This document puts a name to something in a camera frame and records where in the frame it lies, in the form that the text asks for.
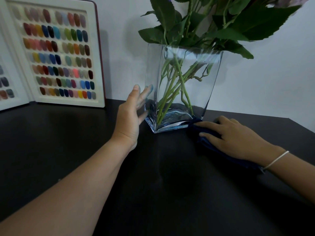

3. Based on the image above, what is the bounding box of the person's right hand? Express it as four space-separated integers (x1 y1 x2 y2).
194 116 286 168

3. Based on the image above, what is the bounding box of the person's left hand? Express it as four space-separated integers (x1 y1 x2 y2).
111 84 154 152

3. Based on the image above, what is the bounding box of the dark blue cleaning cloth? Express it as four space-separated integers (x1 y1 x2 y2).
188 117 266 174

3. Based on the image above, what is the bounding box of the clear square glass vase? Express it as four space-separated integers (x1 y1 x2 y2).
144 43 224 134

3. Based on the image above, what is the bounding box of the person's left forearm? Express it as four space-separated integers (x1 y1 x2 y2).
0 137 135 236

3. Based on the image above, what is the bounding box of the person's right forearm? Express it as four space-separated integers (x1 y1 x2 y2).
264 151 315 205

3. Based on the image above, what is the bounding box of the white nail colour display book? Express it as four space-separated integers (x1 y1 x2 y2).
0 0 106 111

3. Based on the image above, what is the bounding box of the green leafy flower bouquet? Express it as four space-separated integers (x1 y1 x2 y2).
138 0 312 126

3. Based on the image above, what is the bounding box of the grid of coloured nail samples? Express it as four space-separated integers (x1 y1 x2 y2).
12 6 97 100
0 64 15 100

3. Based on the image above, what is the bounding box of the thin white bracelet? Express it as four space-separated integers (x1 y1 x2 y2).
262 150 290 170

